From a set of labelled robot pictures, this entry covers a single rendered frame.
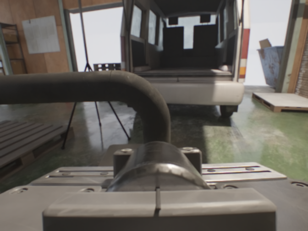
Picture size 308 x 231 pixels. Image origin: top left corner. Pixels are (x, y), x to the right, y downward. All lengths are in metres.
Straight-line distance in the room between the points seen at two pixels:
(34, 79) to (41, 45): 5.62
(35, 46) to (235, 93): 5.47
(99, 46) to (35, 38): 2.03
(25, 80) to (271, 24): 6.05
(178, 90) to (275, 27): 4.68
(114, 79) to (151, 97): 0.05
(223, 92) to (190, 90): 0.35
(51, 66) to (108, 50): 2.07
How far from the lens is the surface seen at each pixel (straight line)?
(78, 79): 0.22
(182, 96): 1.87
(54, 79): 0.23
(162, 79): 2.05
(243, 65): 1.98
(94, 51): 6.87
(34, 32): 6.02
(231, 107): 2.14
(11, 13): 6.73
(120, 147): 1.18
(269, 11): 6.15
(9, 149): 1.80
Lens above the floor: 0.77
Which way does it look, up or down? 19 degrees down
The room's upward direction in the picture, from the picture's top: 2 degrees counter-clockwise
